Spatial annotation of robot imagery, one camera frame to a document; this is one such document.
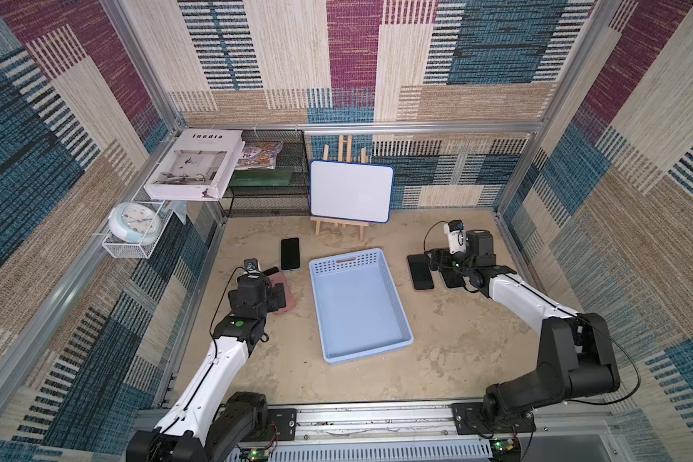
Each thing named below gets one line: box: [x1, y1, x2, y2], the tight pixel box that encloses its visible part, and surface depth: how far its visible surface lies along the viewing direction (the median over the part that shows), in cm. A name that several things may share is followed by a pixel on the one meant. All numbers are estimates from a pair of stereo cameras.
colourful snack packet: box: [234, 140, 284, 171], surface depth 86 cm
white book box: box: [143, 128, 246, 202], surface depth 76 cm
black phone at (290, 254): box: [281, 237, 301, 271], surface depth 111 cm
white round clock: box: [107, 201, 163, 246], surface depth 67 cm
